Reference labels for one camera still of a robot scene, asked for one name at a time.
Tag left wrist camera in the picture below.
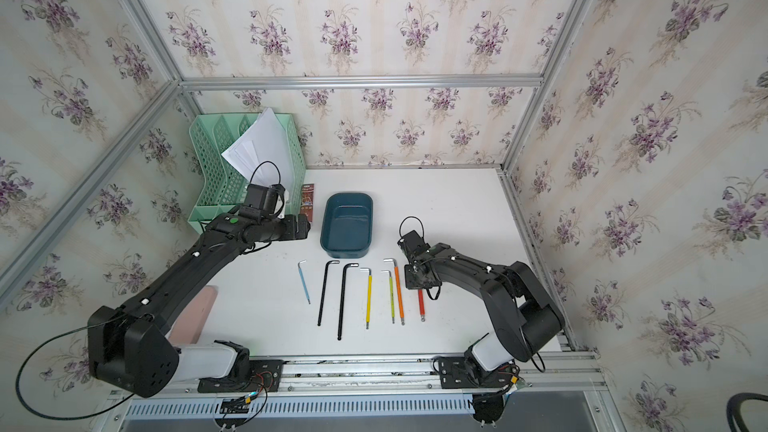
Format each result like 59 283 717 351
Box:
243 184 285 214

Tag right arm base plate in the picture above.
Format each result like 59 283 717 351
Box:
431 355 523 390

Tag yellow hex key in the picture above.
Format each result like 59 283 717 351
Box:
360 267 373 330

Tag teal plastic storage box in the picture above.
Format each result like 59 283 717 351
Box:
320 192 373 259

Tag pink object beside table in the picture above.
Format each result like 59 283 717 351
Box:
168 285 218 346

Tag blue hex key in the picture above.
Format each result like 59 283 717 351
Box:
297 260 312 305

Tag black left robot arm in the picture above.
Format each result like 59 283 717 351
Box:
87 209 311 398

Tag orange hex key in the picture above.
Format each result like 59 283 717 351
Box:
383 257 405 326

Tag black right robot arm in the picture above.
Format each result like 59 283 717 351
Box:
398 234 565 374

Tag long black hex key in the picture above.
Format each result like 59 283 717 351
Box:
337 262 359 341

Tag green mesh file organizer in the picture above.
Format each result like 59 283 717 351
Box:
188 113 306 234

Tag lime green hex key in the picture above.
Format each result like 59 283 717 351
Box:
382 270 396 324

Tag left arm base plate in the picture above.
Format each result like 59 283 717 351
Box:
197 359 285 394

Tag aluminium front rail frame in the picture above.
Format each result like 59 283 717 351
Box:
90 352 626 431

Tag white ventilation grille strip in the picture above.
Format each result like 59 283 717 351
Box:
126 393 475 421

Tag white paper sheets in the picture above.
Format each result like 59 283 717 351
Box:
221 108 296 191

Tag thin black hex key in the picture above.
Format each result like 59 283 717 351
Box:
317 259 341 327

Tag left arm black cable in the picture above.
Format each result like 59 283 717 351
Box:
15 321 136 422

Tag red hex key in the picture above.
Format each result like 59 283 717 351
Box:
417 289 426 322

